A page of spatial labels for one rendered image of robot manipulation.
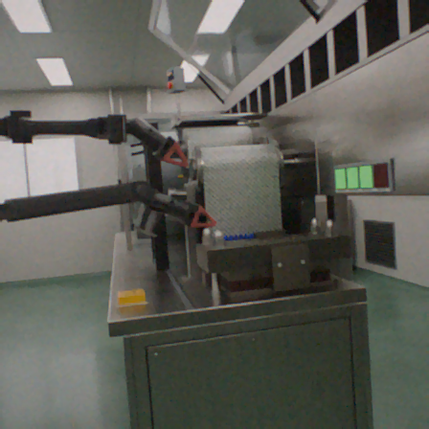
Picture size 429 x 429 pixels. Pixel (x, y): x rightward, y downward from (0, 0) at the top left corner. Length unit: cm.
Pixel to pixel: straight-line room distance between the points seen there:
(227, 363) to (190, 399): 12
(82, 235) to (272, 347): 589
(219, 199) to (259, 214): 13
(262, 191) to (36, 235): 583
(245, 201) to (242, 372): 50
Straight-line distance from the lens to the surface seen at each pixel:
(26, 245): 701
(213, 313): 108
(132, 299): 118
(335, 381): 126
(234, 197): 132
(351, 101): 114
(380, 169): 103
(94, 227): 687
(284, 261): 115
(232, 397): 117
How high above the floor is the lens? 118
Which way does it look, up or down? 3 degrees down
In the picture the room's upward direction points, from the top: 4 degrees counter-clockwise
